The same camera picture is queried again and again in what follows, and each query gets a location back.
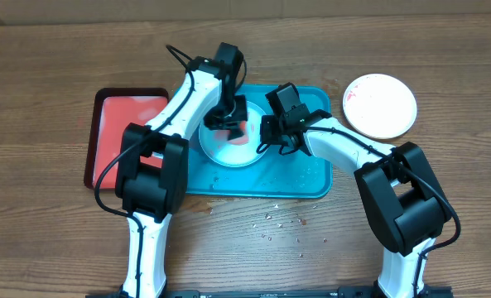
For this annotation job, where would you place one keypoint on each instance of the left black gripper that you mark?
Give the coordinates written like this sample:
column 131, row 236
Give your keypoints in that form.
column 239, row 115

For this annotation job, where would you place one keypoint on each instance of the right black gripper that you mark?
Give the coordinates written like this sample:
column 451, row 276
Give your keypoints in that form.
column 271, row 126

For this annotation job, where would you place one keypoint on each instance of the green and orange sponge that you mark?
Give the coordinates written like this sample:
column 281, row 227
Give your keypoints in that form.
column 238, row 136

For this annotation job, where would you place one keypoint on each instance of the light blue plate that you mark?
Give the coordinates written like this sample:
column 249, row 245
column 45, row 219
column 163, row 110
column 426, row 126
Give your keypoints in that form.
column 238, row 152

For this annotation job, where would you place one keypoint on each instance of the white plate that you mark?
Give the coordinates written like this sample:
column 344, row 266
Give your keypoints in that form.
column 379, row 106

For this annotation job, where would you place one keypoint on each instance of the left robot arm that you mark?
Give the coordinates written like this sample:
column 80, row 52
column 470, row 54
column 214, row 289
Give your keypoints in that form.
column 153, row 164

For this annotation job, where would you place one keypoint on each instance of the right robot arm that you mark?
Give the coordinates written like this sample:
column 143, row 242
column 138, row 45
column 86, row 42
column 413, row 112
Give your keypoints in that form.
column 404, row 203

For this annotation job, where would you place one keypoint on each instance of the teal plastic tray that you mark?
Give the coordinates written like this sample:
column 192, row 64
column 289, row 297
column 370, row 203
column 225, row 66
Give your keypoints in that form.
column 295, row 176

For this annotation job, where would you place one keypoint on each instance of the dark red water tray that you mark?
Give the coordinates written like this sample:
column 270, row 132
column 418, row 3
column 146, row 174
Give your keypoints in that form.
column 114, row 109

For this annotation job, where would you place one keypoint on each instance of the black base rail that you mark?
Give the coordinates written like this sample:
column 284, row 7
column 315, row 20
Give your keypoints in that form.
column 266, row 293

